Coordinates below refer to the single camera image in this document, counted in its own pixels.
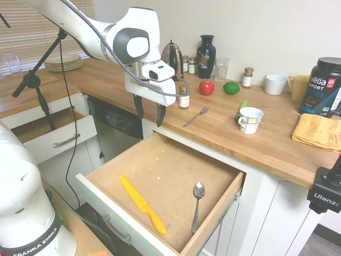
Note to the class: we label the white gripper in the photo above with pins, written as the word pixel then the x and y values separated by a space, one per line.
pixel 149 90

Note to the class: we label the silver metal fork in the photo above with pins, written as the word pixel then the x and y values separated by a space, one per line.
pixel 195 116

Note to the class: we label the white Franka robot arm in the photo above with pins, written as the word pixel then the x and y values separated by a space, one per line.
pixel 93 32

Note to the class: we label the large open wooden drawer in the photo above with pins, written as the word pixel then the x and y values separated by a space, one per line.
pixel 165 170

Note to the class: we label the small open white drawer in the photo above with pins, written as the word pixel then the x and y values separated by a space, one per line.
pixel 66 133

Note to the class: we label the spice jar brown lid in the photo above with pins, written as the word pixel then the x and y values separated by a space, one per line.
pixel 183 100
pixel 247 78

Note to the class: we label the stainless steel dishwasher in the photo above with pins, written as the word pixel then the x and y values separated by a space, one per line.
pixel 117 133

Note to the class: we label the small spice jar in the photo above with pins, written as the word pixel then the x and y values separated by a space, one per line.
pixel 185 64
pixel 192 66

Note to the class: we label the red apple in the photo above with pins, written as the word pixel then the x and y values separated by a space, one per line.
pixel 206 88

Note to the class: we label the dark blue painted vase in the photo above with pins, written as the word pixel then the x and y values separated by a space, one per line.
pixel 205 56

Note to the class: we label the clear ribbed glass tumbler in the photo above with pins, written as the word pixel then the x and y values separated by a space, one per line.
pixel 222 70

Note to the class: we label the green lime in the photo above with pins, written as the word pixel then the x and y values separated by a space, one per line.
pixel 231 88

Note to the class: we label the yellow plastic knife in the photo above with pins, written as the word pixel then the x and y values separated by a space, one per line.
pixel 138 202

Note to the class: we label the stack of beige plates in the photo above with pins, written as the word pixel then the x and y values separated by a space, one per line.
pixel 69 64

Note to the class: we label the silver metal spoon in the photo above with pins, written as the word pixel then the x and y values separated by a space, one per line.
pixel 199 190

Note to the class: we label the white patterned cup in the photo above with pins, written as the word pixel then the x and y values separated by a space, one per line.
pixel 250 122

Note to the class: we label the black boom stand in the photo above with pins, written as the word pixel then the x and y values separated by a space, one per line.
pixel 29 80

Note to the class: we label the plain white mug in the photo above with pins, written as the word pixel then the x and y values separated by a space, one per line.
pixel 275 85

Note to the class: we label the wooden robot mounting table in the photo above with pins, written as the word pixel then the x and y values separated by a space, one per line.
pixel 74 229

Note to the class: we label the beige window blinds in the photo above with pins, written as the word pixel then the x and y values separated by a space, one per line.
pixel 26 40

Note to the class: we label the clear drinking glass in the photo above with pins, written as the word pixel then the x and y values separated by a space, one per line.
pixel 12 65

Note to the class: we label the yellow mug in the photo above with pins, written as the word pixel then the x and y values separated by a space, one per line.
pixel 299 89

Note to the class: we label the white kitchen cabinet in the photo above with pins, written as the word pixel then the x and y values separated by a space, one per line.
pixel 279 213

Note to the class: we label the folded yellow towel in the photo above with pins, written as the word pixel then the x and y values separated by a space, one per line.
pixel 317 130

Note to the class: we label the black Vega protein tub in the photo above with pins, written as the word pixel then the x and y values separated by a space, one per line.
pixel 321 88

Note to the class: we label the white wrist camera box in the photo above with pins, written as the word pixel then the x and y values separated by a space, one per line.
pixel 157 71

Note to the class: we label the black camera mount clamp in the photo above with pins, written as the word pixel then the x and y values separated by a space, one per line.
pixel 323 192

